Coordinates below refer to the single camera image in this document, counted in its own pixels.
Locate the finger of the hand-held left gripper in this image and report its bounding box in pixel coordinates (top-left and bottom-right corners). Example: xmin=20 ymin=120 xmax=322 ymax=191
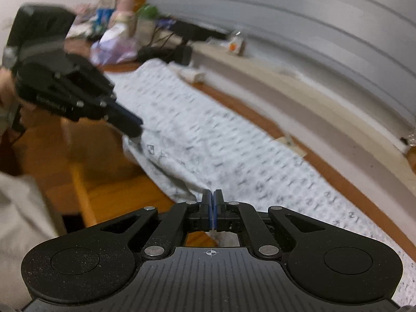
xmin=103 ymin=102 xmax=144 ymax=138

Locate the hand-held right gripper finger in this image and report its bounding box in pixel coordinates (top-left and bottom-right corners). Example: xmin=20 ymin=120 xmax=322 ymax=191
xmin=213 ymin=189 xmax=326 ymax=262
xmin=101 ymin=189 xmax=214 ymax=262

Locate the white patterned garment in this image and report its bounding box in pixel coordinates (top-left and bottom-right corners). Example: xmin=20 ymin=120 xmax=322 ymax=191
xmin=103 ymin=58 xmax=416 ymax=312

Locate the person's left hand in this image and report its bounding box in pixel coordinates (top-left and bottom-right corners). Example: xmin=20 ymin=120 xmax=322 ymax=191
xmin=0 ymin=68 xmax=19 ymax=110

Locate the purple white plastic bag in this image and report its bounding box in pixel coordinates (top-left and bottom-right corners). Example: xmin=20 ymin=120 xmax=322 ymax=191
xmin=90 ymin=24 xmax=138 ymax=66

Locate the black electronic device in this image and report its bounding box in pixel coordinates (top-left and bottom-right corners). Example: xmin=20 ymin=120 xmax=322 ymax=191
xmin=136 ymin=46 xmax=177 ymax=63

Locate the black power adapter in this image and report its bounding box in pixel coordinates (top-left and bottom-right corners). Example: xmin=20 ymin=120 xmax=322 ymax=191
xmin=175 ymin=43 xmax=193 ymax=66

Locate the beige floor plate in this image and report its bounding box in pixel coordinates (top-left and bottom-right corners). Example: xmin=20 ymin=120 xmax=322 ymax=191
xmin=277 ymin=136 xmax=308 ymax=159

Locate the black flat box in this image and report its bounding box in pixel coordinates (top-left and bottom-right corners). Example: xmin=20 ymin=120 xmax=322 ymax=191
xmin=172 ymin=19 xmax=229 ymax=42

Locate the glass jar with orange label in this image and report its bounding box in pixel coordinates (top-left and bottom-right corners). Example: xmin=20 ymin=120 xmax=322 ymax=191
xmin=227 ymin=30 xmax=246 ymax=56

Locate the beige window sill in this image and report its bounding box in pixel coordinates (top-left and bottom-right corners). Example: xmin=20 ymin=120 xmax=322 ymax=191
xmin=191 ymin=43 xmax=416 ymax=183

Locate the person's beige clothing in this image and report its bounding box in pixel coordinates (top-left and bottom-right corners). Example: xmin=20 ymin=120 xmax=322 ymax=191
xmin=0 ymin=172 xmax=69 ymax=310

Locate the grey window blind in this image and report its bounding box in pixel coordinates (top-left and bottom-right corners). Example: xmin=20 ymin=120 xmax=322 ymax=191
xmin=146 ymin=0 xmax=416 ymax=138

